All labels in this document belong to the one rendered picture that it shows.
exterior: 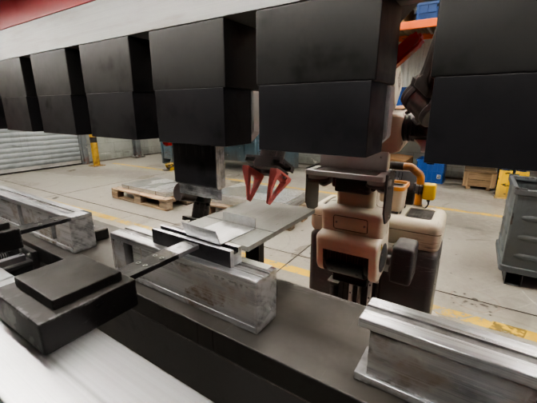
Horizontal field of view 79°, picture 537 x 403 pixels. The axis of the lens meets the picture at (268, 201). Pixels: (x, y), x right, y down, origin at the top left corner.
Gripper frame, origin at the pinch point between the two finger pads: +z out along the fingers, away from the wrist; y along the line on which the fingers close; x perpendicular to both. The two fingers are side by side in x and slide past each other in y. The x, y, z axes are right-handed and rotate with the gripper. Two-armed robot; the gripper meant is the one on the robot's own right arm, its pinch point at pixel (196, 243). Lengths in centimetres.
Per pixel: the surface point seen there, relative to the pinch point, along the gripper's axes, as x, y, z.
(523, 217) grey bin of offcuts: 82, -211, -28
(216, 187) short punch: 48, 37, -23
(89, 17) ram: 24, 50, -48
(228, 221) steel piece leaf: 39.5, 25.2, -15.4
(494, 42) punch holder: 83, 40, -39
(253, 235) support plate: 48, 27, -15
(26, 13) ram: 1, 54, -51
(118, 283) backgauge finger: 50, 53, -10
